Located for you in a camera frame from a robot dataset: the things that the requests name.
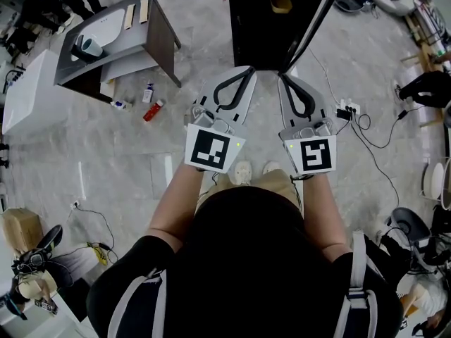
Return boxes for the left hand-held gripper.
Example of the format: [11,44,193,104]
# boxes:
[183,65,259,174]

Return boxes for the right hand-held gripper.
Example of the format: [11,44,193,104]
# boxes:
[277,66,338,175]

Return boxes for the black mini fridge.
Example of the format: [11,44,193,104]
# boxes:
[227,0,349,75]

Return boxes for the tan container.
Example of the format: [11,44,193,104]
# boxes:
[270,0,292,14]

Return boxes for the person's right forearm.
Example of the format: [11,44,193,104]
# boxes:
[301,174,350,257]

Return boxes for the person's left forearm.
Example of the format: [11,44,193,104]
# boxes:
[147,160,206,243]

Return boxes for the white power strip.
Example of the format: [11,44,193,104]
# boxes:
[337,98,362,114]

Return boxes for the red bottle white cap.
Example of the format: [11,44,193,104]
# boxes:
[142,99,166,123]

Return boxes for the person's left white shoe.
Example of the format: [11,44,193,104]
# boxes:
[233,160,253,187]

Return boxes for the white bottle blue label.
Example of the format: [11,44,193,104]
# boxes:
[141,80,156,104]

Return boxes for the person's tan trousers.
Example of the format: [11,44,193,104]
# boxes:
[195,169,304,214]

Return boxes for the dark wood vanity cabinet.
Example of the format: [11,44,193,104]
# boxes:
[54,0,183,102]

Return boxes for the grey round floor device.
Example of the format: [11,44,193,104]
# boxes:
[333,0,375,13]

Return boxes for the white sink basin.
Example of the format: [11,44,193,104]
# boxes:
[71,8,127,62]

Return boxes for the grey blue cup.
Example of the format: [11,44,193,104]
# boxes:
[82,38,104,58]

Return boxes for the white round plates stack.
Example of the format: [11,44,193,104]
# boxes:
[421,156,451,211]

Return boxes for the person's black shirt torso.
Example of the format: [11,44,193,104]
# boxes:
[86,185,404,338]

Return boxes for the white box cabinet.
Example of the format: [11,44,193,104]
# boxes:
[1,49,75,136]

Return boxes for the brown cardboard box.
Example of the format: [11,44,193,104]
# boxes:
[1,207,44,257]

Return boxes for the white power cable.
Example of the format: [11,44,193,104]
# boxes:
[309,46,343,104]

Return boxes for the black floor cable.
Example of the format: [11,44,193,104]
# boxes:
[350,106,429,209]

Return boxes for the wooden rack frame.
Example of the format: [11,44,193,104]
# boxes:
[400,0,451,74]

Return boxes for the grey harness strap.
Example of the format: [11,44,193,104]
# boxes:
[333,230,378,338]
[107,268,167,338]

